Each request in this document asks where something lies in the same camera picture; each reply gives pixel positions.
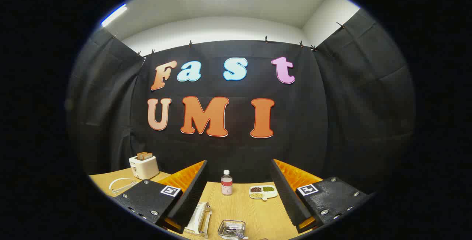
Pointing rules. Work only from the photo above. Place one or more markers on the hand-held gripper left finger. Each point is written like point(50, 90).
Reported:
point(191, 195)

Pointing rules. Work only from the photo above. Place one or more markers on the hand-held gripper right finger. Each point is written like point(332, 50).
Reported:
point(285, 195)

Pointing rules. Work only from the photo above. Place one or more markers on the white divided dish with beans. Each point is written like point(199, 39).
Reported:
point(273, 193)

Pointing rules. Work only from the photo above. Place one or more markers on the clear bottle with red label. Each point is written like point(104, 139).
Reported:
point(226, 184)

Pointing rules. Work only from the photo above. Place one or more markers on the white toaster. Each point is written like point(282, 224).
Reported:
point(144, 169)

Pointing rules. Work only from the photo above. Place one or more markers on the brown toast slice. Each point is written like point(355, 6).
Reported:
point(149, 155)
point(140, 156)

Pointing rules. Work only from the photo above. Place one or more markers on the black backdrop cloth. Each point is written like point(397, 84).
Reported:
point(313, 122)

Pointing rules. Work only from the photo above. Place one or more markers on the ceiling light tube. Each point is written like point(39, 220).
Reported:
point(113, 15)

